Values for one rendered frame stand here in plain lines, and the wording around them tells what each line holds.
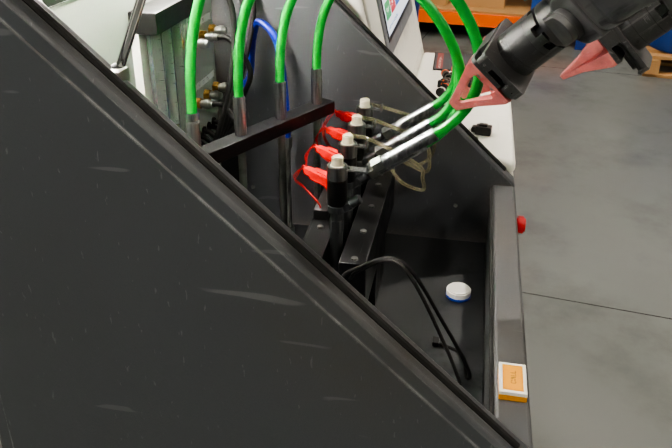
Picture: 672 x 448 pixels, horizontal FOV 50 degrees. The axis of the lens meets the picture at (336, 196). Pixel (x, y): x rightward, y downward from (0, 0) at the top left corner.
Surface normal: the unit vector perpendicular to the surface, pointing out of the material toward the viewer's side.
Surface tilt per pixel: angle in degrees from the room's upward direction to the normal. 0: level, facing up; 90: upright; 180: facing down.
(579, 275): 0
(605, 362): 0
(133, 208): 90
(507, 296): 0
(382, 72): 90
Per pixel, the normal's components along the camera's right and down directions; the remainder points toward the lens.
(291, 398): -0.19, 0.43
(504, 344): 0.00, -0.90
